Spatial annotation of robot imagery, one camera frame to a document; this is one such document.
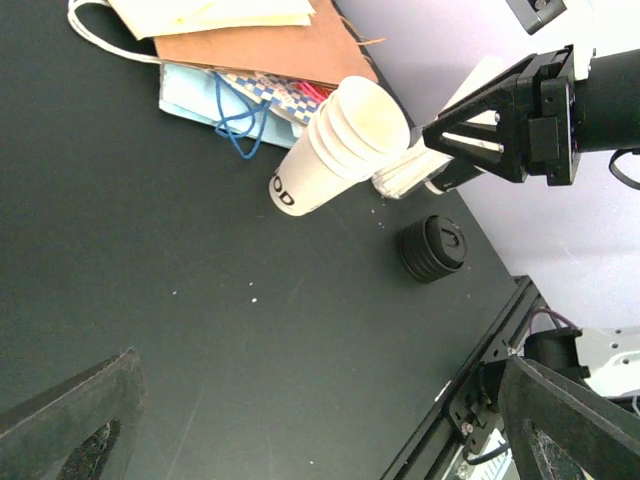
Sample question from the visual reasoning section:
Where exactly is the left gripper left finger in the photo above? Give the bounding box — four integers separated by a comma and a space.
1, 349, 146, 479

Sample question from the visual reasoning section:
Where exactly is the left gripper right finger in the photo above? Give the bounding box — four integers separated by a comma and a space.
498, 356, 639, 479

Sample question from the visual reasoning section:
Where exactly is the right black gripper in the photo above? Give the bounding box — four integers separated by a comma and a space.
422, 45, 580, 186

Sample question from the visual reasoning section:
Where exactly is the right black lid stack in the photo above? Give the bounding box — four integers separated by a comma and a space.
397, 215, 468, 284

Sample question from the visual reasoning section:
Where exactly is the white paper cup stack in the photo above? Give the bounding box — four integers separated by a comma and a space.
268, 76, 410, 216

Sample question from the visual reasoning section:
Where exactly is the brown kraft paper bag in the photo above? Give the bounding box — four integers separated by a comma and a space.
154, 1, 378, 85

